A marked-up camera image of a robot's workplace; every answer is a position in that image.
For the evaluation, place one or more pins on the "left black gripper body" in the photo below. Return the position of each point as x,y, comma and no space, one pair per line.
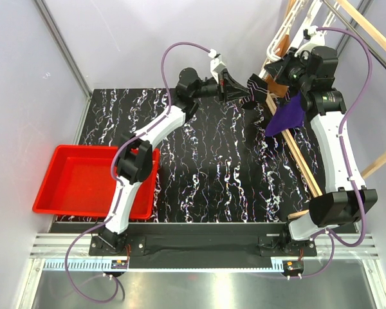
208,89

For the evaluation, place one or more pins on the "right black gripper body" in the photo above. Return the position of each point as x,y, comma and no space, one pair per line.
294,74

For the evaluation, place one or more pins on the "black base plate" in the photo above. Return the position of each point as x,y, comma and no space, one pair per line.
200,246

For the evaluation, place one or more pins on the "purple cloth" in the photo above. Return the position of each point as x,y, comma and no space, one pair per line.
288,116

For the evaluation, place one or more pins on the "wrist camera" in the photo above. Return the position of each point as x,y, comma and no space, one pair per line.
314,38
217,64

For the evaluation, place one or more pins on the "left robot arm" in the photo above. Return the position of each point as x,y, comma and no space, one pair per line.
133,162

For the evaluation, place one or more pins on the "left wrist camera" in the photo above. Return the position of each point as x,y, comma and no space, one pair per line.
217,64

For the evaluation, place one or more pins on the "red plastic tray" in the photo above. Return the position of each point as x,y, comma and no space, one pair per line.
77,182

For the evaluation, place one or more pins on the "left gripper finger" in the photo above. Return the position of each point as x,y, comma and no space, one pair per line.
234,95
230,84

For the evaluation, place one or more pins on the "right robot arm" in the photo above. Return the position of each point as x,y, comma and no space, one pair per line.
346,198

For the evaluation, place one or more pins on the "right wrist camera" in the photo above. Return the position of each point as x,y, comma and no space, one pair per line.
314,38

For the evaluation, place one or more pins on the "wooden drying rack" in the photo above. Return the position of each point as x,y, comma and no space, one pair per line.
293,9

